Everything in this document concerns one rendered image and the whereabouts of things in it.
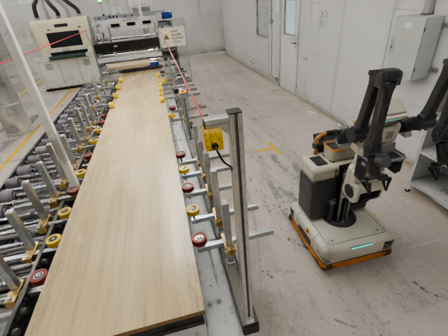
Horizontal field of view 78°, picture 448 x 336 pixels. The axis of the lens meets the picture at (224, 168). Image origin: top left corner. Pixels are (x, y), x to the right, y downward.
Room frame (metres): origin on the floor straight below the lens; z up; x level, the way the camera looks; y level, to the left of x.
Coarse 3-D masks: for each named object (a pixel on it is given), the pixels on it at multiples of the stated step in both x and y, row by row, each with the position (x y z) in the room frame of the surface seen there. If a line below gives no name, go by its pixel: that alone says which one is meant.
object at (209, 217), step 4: (252, 204) 1.39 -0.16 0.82; (256, 204) 1.38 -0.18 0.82; (248, 208) 1.35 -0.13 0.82; (252, 208) 1.36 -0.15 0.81; (256, 208) 1.36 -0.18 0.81; (232, 212) 1.33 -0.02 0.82; (200, 216) 1.32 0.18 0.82; (204, 216) 1.32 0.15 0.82; (208, 216) 1.31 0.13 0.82; (212, 216) 1.31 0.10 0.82; (192, 220) 1.29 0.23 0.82; (196, 220) 1.29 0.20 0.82; (200, 220) 1.30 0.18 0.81; (204, 220) 1.30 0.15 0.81; (208, 220) 1.31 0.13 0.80
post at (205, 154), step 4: (204, 152) 1.53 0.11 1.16; (208, 152) 1.53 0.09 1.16; (204, 156) 1.52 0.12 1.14; (208, 156) 1.52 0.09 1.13; (204, 160) 1.52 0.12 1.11; (208, 160) 1.52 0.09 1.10; (204, 164) 1.55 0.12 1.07; (208, 164) 1.52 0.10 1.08; (208, 168) 1.52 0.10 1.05; (208, 172) 1.52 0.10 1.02; (208, 176) 1.52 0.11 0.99; (208, 180) 1.52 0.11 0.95; (208, 184) 1.52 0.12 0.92; (208, 188) 1.52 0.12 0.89; (212, 200) 1.52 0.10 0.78; (212, 204) 1.52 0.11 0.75
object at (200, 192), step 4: (224, 184) 1.61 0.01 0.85; (228, 184) 1.61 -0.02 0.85; (220, 188) 1.58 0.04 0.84; (224, 188) 1.58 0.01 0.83; (228, 188) 1.59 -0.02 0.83; (192, 192) 1.55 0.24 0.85; (196, 192) 1.55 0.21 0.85; (200, 192) 1.55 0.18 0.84; (204, 192) 1.56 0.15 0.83; (188, 196) 1.53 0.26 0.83; (192, 196) 1.54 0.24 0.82
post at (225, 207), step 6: (222, 204) 1.03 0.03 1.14; (228, 204) 1.03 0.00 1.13; (222, 210) 1.03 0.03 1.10; (228, 210) 1.03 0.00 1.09; (222, 216) 1.05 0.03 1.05; (228, 216) 1.03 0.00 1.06; (228, 222) 1.03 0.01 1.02; (228, 228) 1.03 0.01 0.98; (228, 234) 1.03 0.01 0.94; (228, 240) 1.03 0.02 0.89; (228, 246) 1.03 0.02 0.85; (228, 258) 1.03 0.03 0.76
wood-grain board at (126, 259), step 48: (144, 96) 3.88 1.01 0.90; (96, 144) 2.41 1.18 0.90; (144, 144) 2.30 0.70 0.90; (96, 192) 1.59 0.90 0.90; (144, 192) 1.53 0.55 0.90; (96, 240) 1.12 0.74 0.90; (144, 240) 1.08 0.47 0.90; (48, 288) 0.84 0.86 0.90; (96, 288) 0.81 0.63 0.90; (144, 288) 0.79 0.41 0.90; (192, 288) 0.76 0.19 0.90
